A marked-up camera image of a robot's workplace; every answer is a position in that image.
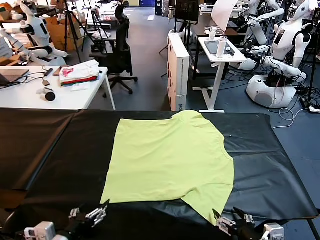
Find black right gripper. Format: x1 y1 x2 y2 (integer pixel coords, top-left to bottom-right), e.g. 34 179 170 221
212 206 265 240

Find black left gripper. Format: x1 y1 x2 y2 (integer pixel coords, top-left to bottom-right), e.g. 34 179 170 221
59 199 111 240

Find lime green t-shirt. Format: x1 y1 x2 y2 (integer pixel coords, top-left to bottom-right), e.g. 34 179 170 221
99 109 235 226

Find stack of folded clothes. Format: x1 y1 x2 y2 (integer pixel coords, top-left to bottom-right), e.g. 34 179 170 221
59 59 101 88

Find black plastic table sheet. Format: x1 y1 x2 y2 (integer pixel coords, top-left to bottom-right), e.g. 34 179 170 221
14 109 320 240
0 107 83 192

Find white office table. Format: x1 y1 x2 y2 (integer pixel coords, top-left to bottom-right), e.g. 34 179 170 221
0 65 117 111

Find white paper tissue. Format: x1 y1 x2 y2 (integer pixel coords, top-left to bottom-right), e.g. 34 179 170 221
70 82 90 92

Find white standing desk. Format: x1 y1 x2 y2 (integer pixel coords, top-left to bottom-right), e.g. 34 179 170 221
192 36 248 114

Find grey laptop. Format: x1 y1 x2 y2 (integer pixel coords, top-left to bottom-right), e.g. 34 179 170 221
0 68 30 87

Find tall white cardboard box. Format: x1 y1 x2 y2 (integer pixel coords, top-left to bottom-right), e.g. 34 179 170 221
166 32 191 113

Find black office chair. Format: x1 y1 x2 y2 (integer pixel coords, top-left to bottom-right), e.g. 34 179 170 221
89 1 139 98

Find white thermos bottle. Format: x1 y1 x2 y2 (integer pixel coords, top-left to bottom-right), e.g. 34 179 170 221
216 35 228 59

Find black tablet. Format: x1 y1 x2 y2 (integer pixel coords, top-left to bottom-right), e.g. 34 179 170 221
204 39 236 56

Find black stand pole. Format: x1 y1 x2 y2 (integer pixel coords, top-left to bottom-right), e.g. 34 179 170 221
308 22 320 101

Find brown cardboard box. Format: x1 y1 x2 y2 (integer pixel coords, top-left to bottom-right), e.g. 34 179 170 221
46 16 85 53

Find white humanoid robot black shoulders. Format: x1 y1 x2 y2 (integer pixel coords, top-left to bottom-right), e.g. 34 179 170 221
0 0 69 66

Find tall black tripod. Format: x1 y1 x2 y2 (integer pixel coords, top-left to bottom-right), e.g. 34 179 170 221
56 0 97 63

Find small white device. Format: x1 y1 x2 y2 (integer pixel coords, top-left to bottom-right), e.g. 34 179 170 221
204 25 225 41

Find white humanoid robot round base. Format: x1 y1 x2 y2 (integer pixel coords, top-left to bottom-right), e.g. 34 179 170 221
246 0 320 109

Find short black tripod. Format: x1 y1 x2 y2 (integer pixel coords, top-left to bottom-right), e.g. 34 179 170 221
82 6 111 53

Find black monitor on stand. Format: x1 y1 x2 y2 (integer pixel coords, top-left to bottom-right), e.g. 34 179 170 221
174 0 201 35

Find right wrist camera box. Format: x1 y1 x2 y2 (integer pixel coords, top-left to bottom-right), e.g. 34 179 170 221
262 223 285 240

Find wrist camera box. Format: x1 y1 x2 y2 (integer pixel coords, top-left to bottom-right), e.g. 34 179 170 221
262 223 285 240
23 221 57 240

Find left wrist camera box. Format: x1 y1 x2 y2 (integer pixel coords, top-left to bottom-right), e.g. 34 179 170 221
23 221 57 240

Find white floor cable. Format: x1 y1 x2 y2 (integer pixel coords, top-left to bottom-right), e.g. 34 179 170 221
271 107 311 130

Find black laptop cable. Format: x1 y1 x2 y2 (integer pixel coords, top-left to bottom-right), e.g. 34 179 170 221
0 71 47 88

